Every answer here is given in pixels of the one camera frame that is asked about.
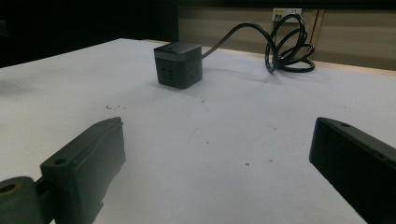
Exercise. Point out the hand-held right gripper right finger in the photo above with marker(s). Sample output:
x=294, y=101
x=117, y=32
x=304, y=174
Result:
x=358, y=161

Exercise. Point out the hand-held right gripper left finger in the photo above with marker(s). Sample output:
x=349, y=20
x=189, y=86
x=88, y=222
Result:
x=84, y=165

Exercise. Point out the black cube power strip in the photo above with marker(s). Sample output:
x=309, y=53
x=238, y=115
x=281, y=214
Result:
x=178, y=64

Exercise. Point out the white wall socket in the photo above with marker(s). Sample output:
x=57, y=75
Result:
x=285, y=13

